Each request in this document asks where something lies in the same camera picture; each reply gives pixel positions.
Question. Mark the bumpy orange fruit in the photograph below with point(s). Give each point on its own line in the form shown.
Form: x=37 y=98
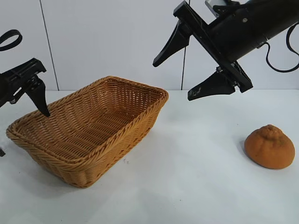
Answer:
x=268 y=149

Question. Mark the right gripper scuffed finger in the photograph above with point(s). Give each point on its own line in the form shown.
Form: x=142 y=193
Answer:
x=216 y=86

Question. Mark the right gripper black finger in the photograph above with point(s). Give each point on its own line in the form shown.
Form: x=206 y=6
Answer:
x=178 y=39

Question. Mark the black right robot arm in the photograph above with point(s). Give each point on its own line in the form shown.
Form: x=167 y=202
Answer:
x=278 y=18

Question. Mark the woven wicker basket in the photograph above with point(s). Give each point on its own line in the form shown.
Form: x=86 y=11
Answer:
x=93 y=130

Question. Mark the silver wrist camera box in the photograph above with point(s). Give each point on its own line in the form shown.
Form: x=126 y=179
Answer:
x=210 y=5

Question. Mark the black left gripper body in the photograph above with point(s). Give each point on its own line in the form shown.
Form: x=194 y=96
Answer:
x=11 y=84

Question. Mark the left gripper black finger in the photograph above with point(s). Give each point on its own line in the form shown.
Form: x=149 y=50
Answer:
x=38 y=93
x=2 y=152

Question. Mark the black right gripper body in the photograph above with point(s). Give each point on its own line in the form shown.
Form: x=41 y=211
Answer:
x=236 y=35

